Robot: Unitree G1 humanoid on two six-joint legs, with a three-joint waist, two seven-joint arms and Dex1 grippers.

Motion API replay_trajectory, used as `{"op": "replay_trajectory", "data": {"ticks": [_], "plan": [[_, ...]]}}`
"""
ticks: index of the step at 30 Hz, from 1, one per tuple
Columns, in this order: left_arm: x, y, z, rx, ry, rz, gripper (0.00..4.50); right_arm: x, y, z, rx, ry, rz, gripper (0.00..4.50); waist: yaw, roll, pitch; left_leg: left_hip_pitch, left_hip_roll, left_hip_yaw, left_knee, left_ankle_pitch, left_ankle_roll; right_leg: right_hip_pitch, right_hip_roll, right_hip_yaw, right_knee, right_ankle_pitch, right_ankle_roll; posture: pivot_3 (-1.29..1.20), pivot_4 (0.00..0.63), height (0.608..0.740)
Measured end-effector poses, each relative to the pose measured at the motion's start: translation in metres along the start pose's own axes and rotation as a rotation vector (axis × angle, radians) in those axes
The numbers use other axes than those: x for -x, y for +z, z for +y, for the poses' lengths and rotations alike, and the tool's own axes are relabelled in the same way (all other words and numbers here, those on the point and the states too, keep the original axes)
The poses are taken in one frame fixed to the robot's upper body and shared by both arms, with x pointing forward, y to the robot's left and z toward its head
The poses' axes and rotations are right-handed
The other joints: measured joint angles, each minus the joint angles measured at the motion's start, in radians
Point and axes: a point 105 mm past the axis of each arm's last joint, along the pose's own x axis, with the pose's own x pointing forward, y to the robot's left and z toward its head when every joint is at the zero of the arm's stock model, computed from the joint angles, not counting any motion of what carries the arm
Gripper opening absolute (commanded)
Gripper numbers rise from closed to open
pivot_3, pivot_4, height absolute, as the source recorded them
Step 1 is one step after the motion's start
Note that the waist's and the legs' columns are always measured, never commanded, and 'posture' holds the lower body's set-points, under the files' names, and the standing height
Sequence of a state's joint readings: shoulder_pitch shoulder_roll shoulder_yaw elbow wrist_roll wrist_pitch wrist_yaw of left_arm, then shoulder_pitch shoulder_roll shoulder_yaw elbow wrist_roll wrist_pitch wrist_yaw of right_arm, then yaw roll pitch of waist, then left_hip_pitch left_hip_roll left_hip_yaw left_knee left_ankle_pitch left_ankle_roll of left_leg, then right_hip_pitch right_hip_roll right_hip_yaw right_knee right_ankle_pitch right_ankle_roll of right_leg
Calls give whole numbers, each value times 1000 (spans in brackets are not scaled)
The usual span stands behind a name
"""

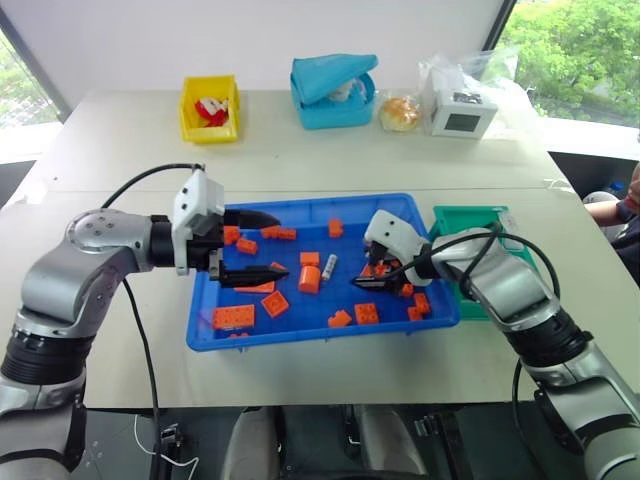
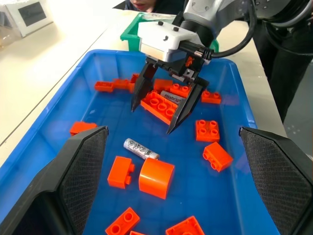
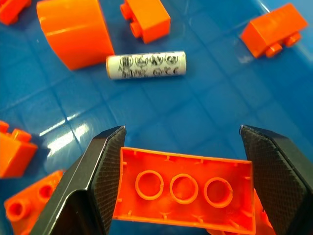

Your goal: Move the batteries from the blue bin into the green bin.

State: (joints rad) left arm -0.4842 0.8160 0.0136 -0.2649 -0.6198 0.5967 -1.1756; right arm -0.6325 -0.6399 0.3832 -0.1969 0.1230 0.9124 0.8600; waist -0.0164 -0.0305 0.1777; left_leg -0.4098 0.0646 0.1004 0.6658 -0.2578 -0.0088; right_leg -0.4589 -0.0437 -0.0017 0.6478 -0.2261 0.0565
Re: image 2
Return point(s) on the white box with dark screen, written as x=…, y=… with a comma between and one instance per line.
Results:
x=30, y=14

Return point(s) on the orange building brick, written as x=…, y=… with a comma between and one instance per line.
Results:
x=211, y=97
x=121, y=83
x=134, y=78
x=123, y=221
x=180, y=89
x=120, y=172
x=217, y=156
x=162, y=84
x=185, y=227
x=137, y=233
x=207, y=131
x=104, y=86
x=82, y=127

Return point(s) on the blue plastic bin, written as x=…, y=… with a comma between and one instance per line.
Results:
x=195, y=191

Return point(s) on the large orange building plate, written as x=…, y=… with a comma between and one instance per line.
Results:
x=159, y=106

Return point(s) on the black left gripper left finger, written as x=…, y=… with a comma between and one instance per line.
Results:
x=73, y=176

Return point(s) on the silver battery with black print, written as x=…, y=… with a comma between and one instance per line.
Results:
x=140, y=148

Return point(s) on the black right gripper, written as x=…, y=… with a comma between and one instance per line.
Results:
x=182, y=64

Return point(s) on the orange curved building block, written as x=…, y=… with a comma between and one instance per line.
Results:
x=156, y=178

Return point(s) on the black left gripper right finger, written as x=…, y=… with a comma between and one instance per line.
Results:
x=276, y=176

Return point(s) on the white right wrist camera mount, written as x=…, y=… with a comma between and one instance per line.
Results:
x=161, y=36

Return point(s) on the dark robot body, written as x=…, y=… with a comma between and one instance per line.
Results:
x=291, y=73

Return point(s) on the green plastic bin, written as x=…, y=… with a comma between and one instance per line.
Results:
x=132, y=35

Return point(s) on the person in dark jacket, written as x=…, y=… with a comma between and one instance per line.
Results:
x=144, y=4

